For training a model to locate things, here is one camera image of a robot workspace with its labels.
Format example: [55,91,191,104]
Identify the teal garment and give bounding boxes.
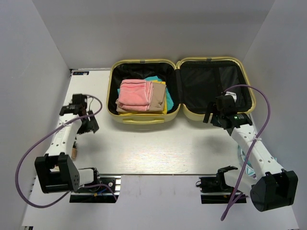
[117,76,175,112]

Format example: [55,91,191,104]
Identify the yellow garment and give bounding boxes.
[118,81,168,116]

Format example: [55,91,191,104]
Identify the beige garment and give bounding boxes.
[115,80,167,113]

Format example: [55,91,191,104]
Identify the pink towel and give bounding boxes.
[117,79,153,112]

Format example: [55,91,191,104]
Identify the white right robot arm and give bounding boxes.
[201,94,298,212]

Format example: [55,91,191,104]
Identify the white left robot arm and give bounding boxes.
[35,94,101,193]

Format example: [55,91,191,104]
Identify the yellow hard-shell suitcase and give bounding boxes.
[106,57,256,125]

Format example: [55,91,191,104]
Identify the foundation bottle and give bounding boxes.
[71,141,78,161]

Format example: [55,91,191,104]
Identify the blue table label sticker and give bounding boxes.
[72,71,89,76]

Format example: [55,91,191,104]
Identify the teal cat-ear headphones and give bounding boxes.
[236,145,279,178]

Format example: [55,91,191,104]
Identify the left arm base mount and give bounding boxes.
[69,174,121,204]

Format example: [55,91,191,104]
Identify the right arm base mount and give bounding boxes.
[195,166,238,204]

